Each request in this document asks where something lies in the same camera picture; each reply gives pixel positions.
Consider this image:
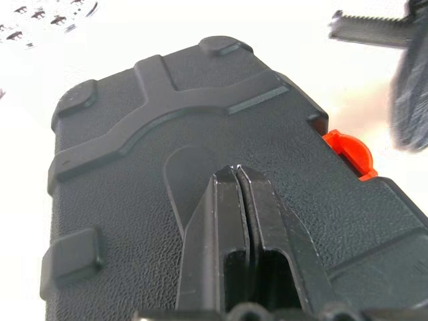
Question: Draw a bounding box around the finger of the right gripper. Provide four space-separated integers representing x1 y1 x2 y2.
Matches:
328 9 415 49

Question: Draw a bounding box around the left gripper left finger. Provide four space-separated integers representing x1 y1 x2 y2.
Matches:
175 165 251 314

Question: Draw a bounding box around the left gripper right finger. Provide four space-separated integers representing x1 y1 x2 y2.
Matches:
237 165 338 312

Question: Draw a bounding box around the black plastic tool case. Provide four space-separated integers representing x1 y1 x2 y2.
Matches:
39 33 428 321

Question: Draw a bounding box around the orange case latch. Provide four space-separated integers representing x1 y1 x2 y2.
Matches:
322 129 379 183

